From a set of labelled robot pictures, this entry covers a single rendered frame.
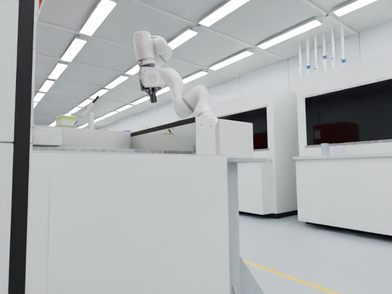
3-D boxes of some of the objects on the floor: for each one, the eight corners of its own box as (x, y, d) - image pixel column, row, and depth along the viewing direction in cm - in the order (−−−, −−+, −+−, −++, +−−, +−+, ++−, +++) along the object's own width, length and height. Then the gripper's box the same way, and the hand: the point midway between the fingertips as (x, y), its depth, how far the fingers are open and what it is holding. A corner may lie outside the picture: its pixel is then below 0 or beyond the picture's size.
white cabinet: (5, 571, 53) (20, 151, 59) (-7, 335, 129) (0, 161, 135) (236, 398, 92) (231, 156, 98) (122, 294, 168) (123, 162, 174)
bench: (266, 221, 385) (261, 83, 400) (190, 207, 527) (189, 105, 542) (307, 213, 451) (302, 94, 466) (230, 202, 593) (228, 111, 608)
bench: (496, 263, 212) (473, 16, 227) (291, 226, 354) (285, 75, 369) (509, 240, 278) (490, 49, 293) (331, 216, 420) (325, 88, 435)
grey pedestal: (248, 289, 173) (245, 160, 179) (310, 322, 136) (303, 157, 142) (177, 313, 146) (176, 160, 152) (229, 362, 109) (225, 157, 115)
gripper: (156, 67, 140) (163, 102, 141) (129, 67, 131) (136, 105, 132) (164, 63, 134) (170, 100, 135) (136, 62, 125) (143, 102, 126)
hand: (153, 98), depth 133 cm, fingers closed
